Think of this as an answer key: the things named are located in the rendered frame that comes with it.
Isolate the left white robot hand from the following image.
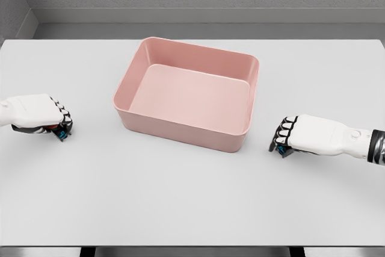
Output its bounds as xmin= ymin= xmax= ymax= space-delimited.
xmin=7 ymin=93 xmax=73 ymax=138

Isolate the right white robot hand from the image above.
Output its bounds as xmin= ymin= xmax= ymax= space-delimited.
xmin=268 ymin=114 xmax=351 ymax=157

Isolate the black industrial switch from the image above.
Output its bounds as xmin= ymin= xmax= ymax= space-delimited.
xmin=276 ymin=144 xmax=295 ymax=159
xmin=45 ymin=123 xmax=73 ymax=143

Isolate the pink rectangular plastic basket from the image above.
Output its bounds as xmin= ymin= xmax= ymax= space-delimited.
xmin=112 ymin=37 xmax=260 ymax=154

